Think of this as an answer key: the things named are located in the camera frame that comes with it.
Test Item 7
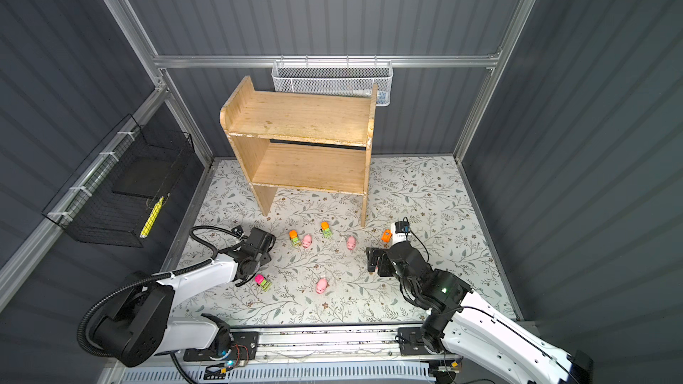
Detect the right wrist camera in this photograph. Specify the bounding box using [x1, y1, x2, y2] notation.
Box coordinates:
[391, 220, 411, 245]

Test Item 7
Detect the yellow corn toy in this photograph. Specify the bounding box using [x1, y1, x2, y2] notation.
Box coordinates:
[140, 197, 165, 239]

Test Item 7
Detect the white vented cover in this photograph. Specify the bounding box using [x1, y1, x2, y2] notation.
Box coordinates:
[119, 361, 436, 384]

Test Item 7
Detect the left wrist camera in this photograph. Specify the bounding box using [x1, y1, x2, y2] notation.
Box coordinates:
[231, 226, 244, 238]

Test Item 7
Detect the orange green mixer truck right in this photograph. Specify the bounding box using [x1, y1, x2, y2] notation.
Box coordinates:
[320, 222, 333, 238]

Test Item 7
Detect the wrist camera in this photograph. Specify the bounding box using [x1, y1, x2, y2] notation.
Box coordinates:
[391, 220, 411, 245]
[231, 226, 244, 238]

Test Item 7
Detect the wooden two-tier shelf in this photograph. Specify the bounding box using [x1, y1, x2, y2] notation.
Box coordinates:
[220, 76, 377, 224]

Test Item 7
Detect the pink pig toy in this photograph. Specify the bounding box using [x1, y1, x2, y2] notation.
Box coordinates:
[316, 278, 328, 294]
[302, 234, 313, 249]
[346, 236, 357, 251]

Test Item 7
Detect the black wire basket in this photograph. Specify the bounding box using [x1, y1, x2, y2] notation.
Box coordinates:
[43, 116, 195, 248]

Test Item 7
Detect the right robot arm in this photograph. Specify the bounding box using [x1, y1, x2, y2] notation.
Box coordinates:
[366, 241, 594, 383]

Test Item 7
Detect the white wire mesh basket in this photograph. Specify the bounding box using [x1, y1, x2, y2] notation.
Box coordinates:
[271, 62, 394, 107]

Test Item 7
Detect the pink pig toy front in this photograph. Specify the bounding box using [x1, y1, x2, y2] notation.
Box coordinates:
[316, 278, 328, 294]

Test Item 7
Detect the orange green mixer truck left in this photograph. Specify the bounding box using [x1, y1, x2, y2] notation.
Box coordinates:
[289, 230, 302, 246]

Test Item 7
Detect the orange toy car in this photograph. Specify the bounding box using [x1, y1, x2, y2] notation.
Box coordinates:
[381, 229, 392, 244]

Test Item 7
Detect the orange green mixer truck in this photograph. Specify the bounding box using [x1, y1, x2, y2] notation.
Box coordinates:
[289, 230, 302, 246]
[320, 222, 333, 238]

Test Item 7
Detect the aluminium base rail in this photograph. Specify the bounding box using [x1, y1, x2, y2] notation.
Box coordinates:
[114, 321, 540, 364]

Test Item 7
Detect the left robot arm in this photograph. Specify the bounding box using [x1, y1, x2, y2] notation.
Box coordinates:
[76, 226, 277, 367]

